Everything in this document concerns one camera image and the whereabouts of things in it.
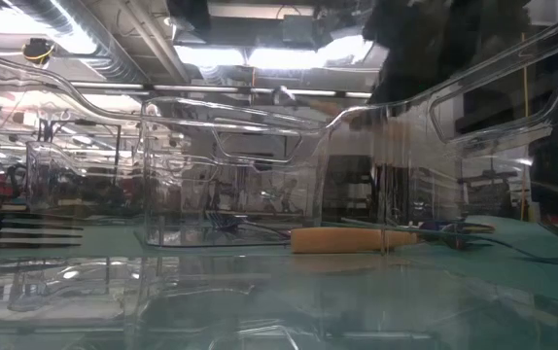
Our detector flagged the clear plastic bin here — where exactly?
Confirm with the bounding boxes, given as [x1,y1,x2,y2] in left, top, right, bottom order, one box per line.
[24,139,144,221]
[0,0,558,350]
[139,95,331,249]

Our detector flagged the silver ventilation duct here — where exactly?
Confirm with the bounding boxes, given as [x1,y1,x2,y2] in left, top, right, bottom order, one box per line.
[9,0,149,84]

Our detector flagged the wooden-handled silver fork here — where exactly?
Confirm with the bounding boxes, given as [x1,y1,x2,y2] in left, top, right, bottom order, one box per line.
[271,85,346,118]
[290,226,420,256]

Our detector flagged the black cabinet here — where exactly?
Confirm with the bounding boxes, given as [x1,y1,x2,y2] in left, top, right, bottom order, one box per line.
[322,155,375,220]

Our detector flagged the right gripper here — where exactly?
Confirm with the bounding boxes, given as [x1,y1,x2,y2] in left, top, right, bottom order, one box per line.
[364,7,455,104]

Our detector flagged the bright ceiling light panel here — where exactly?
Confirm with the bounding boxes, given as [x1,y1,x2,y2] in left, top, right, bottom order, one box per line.
[174,34,375,72]

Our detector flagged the blue iridescent fork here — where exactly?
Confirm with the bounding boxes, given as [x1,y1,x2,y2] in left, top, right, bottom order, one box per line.
[341,217,499,250]

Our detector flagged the long ceiling light strip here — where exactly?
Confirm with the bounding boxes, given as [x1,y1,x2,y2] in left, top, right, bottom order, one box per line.
[69,81,375,100]

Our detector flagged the purple-headed iridescent fork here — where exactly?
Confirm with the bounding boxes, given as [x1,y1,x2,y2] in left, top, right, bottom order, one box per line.
[204,211,293,240]

